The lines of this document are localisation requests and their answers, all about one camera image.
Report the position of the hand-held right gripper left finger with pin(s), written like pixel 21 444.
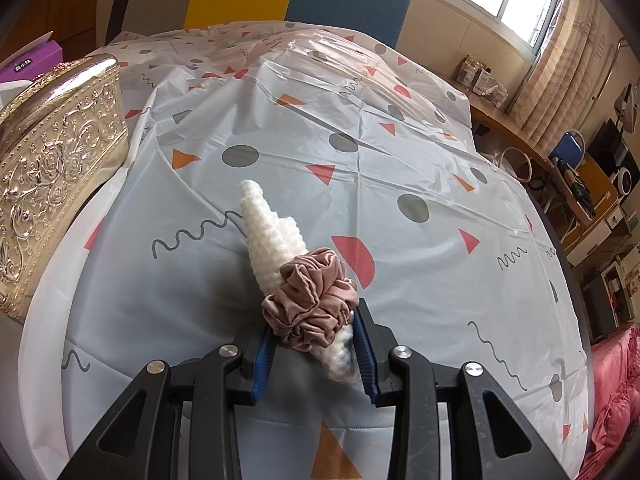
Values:
pixel 260 365

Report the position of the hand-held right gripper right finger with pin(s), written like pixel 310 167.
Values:
pixel 367 360

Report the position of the dusty pink scrunchie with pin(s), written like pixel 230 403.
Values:
pixel 310 300

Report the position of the white knit sock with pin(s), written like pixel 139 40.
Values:
pixel 267 240

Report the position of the white tote bag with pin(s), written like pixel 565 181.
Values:
pixel 520 165

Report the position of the low storage shelf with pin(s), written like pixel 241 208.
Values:
pixel 610 290

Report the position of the pink ruffled bedding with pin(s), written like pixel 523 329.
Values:
pixel 620 385

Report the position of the white cabinet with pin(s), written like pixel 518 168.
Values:
pixel 595 235

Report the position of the wooden desk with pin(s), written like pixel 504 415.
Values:
pixel 500 120

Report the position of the gold ornate tissue box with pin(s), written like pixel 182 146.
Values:
pixel 55 170

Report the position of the blue folding chair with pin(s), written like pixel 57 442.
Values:
pixel 567 147

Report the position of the yellow wooden board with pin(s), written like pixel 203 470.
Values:
pixel 600 180

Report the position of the group of small boxes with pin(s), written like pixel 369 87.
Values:
pixel 475 77

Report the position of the white round fan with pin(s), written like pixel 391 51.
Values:
pixel 625 182

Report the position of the black television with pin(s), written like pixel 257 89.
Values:
pixel 607 140

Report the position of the beige pink print curtain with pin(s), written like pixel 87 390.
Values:
pixel 565 70

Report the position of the hanging beige bag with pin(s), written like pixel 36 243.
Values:
pixel 631 110

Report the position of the metal coat stand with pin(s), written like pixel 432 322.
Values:
pixel 607 67

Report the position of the purple carton box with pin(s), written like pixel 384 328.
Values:
pixel 35 60

